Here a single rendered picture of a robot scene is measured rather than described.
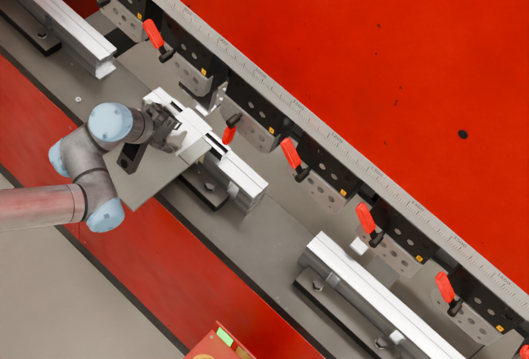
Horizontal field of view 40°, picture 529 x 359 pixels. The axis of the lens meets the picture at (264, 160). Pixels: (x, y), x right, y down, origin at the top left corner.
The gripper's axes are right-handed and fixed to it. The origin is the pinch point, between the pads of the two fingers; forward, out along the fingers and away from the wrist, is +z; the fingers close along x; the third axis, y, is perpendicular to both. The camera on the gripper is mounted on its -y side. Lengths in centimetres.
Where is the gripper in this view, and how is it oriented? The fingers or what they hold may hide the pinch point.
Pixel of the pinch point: (168, 138)
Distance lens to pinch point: 177.7
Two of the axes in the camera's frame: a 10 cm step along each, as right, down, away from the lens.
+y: 6.3, -7.6, -1.5
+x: -7.3, -6.5, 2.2
